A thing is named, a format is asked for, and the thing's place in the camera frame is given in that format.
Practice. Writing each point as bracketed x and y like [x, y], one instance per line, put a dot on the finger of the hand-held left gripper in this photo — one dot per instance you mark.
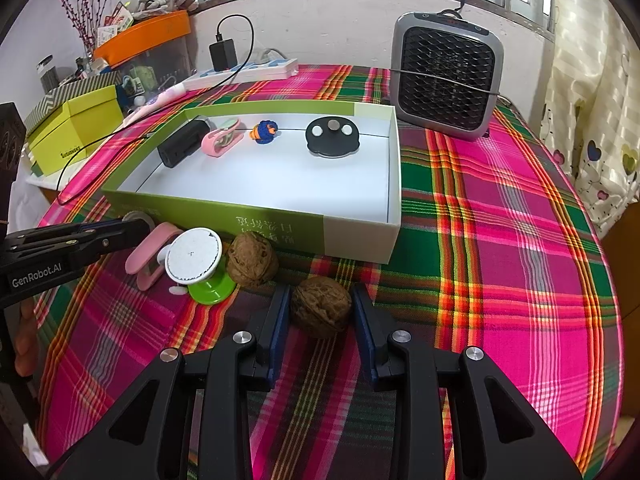
[95, 250]
[75, 232]

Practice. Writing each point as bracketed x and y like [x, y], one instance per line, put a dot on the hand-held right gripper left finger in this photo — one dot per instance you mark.
[277, 332]

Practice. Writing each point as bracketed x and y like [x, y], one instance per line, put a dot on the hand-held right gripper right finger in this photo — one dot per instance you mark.
[364, 332]

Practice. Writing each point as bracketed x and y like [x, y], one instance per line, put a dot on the brown walnut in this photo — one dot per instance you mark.
[252, 260]
[321, 307]

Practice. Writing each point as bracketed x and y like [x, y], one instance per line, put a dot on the plain pink clip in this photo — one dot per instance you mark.
[150, 255]

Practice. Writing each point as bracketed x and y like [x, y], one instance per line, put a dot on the small white egg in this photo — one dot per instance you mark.
[177, 290]

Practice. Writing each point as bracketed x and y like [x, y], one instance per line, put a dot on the white disc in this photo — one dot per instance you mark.
[194, 256]

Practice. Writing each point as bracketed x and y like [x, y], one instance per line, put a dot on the black rectangular power bank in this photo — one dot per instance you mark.
[182, 145]

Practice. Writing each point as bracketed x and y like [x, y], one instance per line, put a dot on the green and white cardboard box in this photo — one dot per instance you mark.
[270, 190]

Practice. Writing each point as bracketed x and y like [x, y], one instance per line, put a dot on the pink clip with green pad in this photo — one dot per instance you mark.
[217, 142]

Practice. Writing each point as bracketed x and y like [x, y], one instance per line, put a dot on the black pad with white dots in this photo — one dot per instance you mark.
[332, 140]

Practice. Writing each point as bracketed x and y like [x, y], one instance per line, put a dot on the blue and orange knitted toy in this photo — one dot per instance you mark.
[264, 132]

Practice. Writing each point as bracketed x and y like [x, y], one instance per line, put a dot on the person's left hand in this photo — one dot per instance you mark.
[26, 340]

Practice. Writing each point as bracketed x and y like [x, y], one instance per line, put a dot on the yellow-green box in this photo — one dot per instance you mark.
[75, 132]

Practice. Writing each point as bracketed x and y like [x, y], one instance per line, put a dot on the grey zigzag striped box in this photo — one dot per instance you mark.
[55, 100]

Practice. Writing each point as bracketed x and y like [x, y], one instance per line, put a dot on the pink and white tube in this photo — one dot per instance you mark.
[155, 102]

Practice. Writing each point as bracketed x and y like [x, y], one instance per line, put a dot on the black-lid glass jar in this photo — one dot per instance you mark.
[48, 74]

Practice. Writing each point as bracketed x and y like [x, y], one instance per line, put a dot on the clear bin with orange lid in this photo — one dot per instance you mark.
[145, 35]

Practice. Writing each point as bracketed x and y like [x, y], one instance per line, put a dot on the printed paper packets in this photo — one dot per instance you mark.
[115, 22]

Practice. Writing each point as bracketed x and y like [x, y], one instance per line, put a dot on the purple flower branches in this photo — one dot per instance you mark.
[82, 5]

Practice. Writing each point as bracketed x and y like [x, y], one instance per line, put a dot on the black charger plug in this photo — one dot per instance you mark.
[222, 55]

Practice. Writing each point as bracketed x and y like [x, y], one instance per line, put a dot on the white power strip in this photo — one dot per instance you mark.
[250, 72]

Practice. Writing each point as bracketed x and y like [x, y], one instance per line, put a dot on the wooden cabinet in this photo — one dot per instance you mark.
[625, 310]

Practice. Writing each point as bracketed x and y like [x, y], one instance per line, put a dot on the grey fan heater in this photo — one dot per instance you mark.
[445, 75]

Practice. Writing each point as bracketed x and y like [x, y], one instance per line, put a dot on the heart print curtain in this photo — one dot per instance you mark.
[590, 85]

